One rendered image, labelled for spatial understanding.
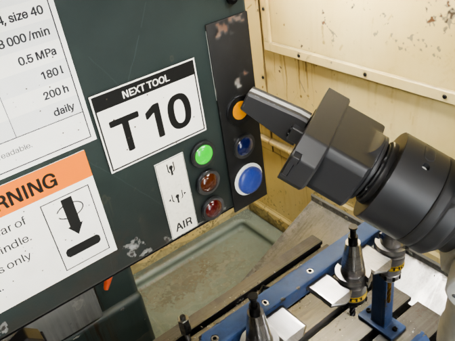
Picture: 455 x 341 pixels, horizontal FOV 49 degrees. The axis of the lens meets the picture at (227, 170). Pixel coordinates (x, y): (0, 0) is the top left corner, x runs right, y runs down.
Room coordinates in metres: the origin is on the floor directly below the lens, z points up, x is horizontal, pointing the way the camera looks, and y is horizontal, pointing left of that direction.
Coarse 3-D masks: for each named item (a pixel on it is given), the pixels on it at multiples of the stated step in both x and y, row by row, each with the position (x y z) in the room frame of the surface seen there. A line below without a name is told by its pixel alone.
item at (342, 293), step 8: (320, 280) 0.64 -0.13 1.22; (328, 280) 0.63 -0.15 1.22; (336, 280) 0.63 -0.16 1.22; (312, 288) 0.62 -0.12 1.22; (320, 288) 0.62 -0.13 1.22; (328, 288) 0.62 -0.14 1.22; (336, 288) 0.61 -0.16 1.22; (344, 288) 0.61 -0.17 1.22; (320, 296) 0.60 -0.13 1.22; (328, 296) 0.60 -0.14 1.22; (336, 296) 0.59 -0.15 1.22; (344, 296) 0.59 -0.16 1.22; (328, 304) 0.58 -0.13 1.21; (336, 304) 0.58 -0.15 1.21; (344, 304) 0.58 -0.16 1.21
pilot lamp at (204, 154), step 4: (200, 148) 0.40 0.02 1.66; (204, 148) 0.40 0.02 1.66; (208, 148) 0.40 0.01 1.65; (196, 152) 0.40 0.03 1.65; (200, 152) 0.40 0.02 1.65; (204, 152) 0.40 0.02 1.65; (208, 152) 0.40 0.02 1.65; (212, 152) 0.41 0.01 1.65; (196, 156) 0.40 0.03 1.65; (200, 156) 0.40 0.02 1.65; (204, 156) 0.40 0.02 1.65; (208, 156) 0.40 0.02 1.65; (196, 160) 0.40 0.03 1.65; (200, 160) 0.40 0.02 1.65; (204, 160) 0.40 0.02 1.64; (208, 160) 0.40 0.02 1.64
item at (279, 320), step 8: (272, 312) 0.58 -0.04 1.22; (280, 312) 0.58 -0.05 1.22; (288, 312) 0.58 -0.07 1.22; (272, 320) 0.57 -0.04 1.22; (280, 320) 0.56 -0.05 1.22; (288, 320) 0.56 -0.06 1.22; (296, 320) 0.56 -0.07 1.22; (280, 328) 0.55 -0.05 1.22; (288, 328) 0.54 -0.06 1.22; (296, 328) 0.54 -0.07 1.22; (304, 328) 0.54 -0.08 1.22; (280, 336) 0.53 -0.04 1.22; (288, 336) 0.53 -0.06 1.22; (296, 336) 0.53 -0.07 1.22
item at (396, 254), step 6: (378, 240) 0.71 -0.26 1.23; (378, 246) 0.69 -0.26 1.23; (402, 246) 0.68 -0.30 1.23; (384, 252) 0.68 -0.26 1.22; (390, 252) 0.67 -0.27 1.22; (396, 252) 0.67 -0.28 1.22; (402, 252) 0.67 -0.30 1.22; (408, 252) 0.68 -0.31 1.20; (396, 258) 0.67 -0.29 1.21; (402, 258) 0.67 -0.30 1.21
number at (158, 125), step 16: (160, 96) 0.39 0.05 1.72; (176, 96) 0.40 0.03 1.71; (192, 96) 0.41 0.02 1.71; (144, 112) 0.38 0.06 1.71; (160, 112) 0.39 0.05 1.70; (176, 112) 0.40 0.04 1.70; (192, 112) 0.40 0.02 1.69; (144, 128) 0.38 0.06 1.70; (160, 128) 0.39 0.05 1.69; (176, 128) 0.39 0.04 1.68; (192, 128) 0.40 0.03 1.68
